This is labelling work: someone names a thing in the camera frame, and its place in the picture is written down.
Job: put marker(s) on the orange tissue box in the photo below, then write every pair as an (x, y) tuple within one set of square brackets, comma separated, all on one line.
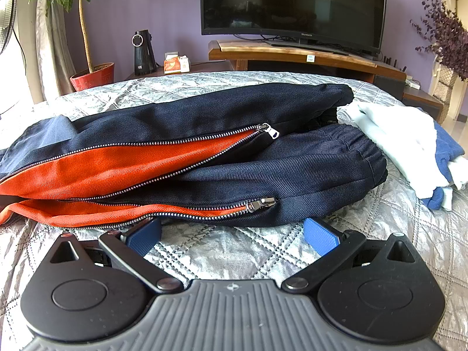
[(173, 66)]

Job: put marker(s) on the white garment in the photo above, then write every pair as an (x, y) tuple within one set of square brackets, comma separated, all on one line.
[(395, 135)]

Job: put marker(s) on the black standing fan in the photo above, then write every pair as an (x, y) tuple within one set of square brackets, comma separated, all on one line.
[(7, 18)]

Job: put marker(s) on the purple dried flower bouquet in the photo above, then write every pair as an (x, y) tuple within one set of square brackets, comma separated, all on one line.
[(446, 36)]

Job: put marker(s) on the black flat television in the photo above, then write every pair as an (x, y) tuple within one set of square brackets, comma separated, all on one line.
[(292, 0)]

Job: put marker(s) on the blue garment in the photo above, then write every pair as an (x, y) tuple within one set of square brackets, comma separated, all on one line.
[(448, 150)]

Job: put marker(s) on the red plant pot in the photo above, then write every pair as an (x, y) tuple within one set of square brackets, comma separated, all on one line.
[(95, 78)]

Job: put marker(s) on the grey curtain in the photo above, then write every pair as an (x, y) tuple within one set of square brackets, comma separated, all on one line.
[(55, 44)]

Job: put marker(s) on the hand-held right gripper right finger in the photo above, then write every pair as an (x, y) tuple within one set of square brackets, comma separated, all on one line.
[(321, 234)]

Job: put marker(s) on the white power strip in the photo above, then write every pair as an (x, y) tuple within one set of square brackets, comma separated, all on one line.
[(413, 84)]

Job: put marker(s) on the black tower speaker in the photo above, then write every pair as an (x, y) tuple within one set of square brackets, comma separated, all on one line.
[(143, 58)]

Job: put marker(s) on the green potted tree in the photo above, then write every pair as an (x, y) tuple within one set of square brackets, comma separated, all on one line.
[(86, 36)]

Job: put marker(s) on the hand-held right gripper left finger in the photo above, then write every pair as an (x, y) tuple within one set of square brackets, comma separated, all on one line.
[(144, 238)]

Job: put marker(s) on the wicker vase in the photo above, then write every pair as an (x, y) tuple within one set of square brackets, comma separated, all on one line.
[(444, 87)]

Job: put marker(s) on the dark wooden low cabinet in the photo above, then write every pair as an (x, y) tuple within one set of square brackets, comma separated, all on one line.
[(420, 100)]

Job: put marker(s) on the wooden television stand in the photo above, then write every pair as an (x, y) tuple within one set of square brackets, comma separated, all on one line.
[(329, 60)]

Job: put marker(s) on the silver quilted bedspread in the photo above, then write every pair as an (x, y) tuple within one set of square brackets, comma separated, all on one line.
[(226, 245)]

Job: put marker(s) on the navy jacket with orange lining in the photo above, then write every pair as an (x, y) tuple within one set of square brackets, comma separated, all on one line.
[(219, 117)]

